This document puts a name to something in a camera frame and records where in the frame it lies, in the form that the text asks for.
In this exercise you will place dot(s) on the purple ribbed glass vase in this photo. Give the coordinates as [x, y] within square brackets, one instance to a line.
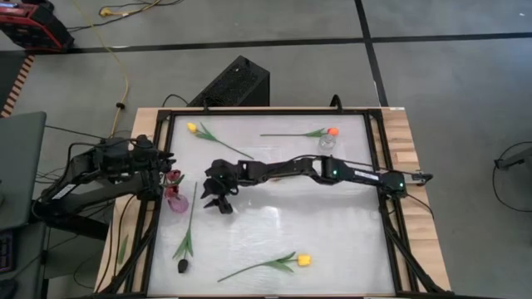
[178, 204]

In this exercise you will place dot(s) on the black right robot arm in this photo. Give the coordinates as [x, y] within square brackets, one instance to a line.
[291, 168]

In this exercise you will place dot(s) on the green fallen leaf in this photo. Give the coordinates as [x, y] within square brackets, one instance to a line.
[123, 249]

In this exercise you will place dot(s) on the clear cut-glass vase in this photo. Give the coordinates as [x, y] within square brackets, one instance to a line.
[327, 143]

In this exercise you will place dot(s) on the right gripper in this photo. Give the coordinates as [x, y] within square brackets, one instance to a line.
[226, 184]

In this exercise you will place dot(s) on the red and black equipment case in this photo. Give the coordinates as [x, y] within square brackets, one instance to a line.
[29, 29]

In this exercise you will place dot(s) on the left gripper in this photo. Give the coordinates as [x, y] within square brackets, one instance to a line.
[147, 158]

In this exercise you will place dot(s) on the black floor mat striped edge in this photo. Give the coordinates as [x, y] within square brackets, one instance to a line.
[8, 74]

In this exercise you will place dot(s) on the black stand with round base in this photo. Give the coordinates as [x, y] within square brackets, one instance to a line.
[515, 160]

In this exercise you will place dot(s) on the black computer tower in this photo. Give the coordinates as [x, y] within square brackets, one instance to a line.
[232, 83]

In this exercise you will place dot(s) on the yellow artificial tulip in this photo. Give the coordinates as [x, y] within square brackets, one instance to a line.
[192, 127]
[304, 260]

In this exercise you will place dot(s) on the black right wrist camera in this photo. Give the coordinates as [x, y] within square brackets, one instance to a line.
[222, 169]

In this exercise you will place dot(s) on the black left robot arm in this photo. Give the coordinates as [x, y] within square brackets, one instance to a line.
[104, 189]

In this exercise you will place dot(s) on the grey flat panel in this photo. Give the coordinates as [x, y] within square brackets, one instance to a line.
[21, 166]

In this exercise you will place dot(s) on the orange artificial tulip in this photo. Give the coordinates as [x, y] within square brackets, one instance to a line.
[333, 131]

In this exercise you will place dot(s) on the black keyboard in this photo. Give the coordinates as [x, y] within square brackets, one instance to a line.
[6, 251]

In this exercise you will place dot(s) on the dark purple artificial tulip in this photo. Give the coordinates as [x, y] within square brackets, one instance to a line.
[183, 266]

